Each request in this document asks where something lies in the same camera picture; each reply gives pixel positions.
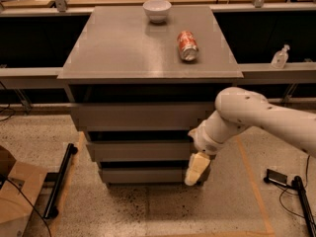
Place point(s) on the black metal bar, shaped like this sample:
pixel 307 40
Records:
pixel 57 178
pixel 309 219

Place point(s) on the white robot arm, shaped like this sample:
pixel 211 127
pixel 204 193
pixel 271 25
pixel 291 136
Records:
pixel 236 110

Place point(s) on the grey metal rail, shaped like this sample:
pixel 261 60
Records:
pixel 246 74

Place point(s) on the grey middle drawer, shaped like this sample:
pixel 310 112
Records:
pixel 159 150

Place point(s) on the grey top drawer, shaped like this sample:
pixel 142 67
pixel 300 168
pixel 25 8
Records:
pixel 140 116

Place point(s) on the red soda can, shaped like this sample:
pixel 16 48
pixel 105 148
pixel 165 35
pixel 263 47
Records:
pixel 187 46

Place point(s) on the grey drawer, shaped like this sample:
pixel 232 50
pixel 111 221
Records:
pixel 140 116
pixel 159 150
pixel 142 175

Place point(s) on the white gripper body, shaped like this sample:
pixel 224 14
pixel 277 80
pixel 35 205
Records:
pixel 204 143

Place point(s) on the black metal bar right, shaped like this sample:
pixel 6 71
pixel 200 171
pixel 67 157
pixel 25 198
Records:
pixel 309 219

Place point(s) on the grey bottom drawer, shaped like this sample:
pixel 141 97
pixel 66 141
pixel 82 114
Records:
pixel 142 175

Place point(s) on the grey drawer cabinet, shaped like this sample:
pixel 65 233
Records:
pixel 122 39

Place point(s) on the white ceramic bowl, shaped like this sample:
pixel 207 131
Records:
pixel 157 11

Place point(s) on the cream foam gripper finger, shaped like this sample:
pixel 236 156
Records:
pixel 197 165

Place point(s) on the brown cardboard box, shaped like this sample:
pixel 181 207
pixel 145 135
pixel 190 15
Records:
pixel 18 194

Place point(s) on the black metal bar left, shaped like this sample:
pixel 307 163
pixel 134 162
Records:
pixel 57 178

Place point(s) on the small black device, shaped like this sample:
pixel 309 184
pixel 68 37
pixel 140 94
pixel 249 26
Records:
pixel 276 178

